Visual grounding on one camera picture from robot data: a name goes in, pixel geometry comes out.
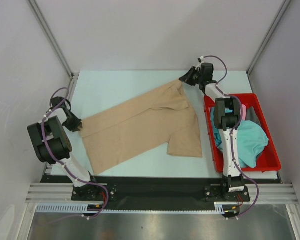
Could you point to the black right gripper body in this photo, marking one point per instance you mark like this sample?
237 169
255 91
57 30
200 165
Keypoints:
201 78

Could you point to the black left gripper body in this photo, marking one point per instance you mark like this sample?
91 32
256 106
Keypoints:
65 124

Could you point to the beige t shirt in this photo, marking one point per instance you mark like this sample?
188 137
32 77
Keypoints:
162 115

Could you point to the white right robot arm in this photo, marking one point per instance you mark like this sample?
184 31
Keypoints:
227 119

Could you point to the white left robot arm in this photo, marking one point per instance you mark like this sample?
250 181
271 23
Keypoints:
52 145

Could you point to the pink t shirt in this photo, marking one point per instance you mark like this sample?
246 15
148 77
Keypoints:
244 112

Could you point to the light blue t shirt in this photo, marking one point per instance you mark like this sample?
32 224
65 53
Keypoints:
216 133

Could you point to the grey t shirt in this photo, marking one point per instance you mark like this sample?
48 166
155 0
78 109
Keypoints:
252 116

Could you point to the teal t shirt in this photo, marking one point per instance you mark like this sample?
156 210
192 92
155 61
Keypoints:
251 142

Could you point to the red plastic bin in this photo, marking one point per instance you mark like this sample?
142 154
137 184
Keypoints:
268 161

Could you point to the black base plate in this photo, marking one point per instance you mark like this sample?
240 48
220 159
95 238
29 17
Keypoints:
101 189

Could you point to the right rear aluminium post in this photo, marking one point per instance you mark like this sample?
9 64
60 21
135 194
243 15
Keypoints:
269 35

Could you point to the aluminium post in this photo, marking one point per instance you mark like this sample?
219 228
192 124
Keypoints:
269 35
43 23

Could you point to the left rear aluminium post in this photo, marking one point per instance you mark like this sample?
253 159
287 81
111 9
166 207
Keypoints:
43 23

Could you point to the aluminium frame rail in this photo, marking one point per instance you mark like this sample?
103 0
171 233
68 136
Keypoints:
64 193

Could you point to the white slotted cable duct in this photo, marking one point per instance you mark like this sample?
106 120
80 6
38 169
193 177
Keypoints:
92 208

